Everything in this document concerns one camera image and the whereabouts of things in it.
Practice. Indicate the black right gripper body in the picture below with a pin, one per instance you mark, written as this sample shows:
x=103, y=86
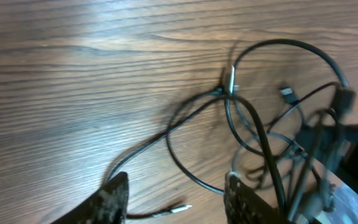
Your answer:
x=336, y=148

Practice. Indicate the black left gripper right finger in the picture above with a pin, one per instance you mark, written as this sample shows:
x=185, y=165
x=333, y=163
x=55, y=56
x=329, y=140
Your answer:
x=244, y=206

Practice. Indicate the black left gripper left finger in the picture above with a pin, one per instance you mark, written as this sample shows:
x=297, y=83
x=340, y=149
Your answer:
x=108, y=205

